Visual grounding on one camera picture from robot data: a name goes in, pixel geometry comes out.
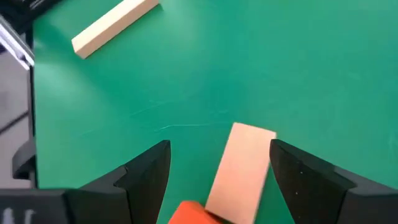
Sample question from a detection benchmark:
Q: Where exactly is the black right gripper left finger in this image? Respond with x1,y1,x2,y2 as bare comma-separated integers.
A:
64,139,172,224

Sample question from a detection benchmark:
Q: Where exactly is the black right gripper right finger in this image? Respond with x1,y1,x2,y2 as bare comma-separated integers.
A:
269,139,398,224

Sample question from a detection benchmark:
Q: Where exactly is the orange-red cube block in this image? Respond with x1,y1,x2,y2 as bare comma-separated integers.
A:
167,200,225,224

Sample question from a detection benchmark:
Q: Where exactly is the short plain wooden block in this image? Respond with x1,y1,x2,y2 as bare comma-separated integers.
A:
205,122,277,224

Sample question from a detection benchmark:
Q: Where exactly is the long plain wooden block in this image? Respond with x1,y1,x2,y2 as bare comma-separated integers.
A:
71,0,160,60

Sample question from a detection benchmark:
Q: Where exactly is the black table frame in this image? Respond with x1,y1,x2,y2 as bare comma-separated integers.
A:
0,0,63,189

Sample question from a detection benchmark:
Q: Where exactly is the silver aluminium bracket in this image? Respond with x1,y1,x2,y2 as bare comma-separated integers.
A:
0,15,35,71

